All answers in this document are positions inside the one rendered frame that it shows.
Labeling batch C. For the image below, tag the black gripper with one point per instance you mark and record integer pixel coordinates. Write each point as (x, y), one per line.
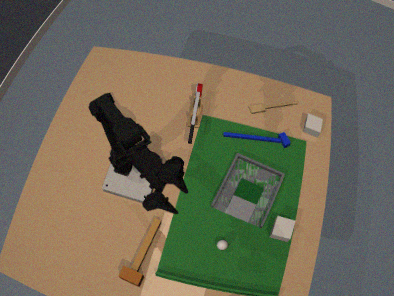
(157, 199)

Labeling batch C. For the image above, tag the blue golf putter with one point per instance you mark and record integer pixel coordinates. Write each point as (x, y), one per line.
(282, 138)

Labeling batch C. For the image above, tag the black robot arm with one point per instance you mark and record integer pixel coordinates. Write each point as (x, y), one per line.
(123, 133)

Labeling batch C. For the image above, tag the white golf ball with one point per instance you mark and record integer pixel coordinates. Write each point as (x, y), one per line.
(222, 245)

